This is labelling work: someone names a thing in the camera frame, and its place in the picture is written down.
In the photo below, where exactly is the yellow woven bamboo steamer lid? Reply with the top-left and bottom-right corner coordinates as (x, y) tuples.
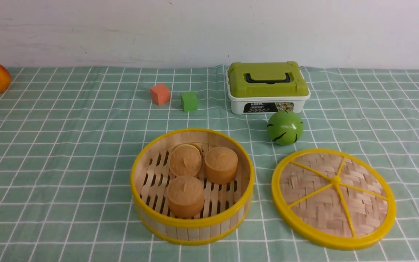
(271, 148), (397, 250)

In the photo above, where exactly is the yellow bamboo steamer basket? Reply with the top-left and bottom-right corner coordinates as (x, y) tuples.
(130, 129), (255, 245)

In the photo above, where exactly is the brown steamed bun back right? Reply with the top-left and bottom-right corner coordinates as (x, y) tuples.
(204, 146), (238, 185)

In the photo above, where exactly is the brown steamed bun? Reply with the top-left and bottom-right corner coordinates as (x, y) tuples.
(167, 176), (204, 219)
(204, 146), (238, 185)
(169, 143), (202, 177)

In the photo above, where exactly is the green foam cube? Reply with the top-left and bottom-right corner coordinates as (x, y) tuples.
(180, 91), (199, 112)

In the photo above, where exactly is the brown steamed bun back left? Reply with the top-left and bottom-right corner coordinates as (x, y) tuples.
(169, 143), (202, 177)

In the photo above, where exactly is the orange foam cube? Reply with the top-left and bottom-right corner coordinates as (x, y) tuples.
(149, 84), (171, 106)

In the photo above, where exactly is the green and white toy box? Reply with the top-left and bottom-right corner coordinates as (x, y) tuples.
(226, 61), (311, 115)

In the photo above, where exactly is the brown steamed bun front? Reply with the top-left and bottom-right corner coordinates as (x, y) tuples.
(167, 176), (204, 219)

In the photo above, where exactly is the green toy watermelon ball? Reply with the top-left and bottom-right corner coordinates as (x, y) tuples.
(267, 111), (304, 146)

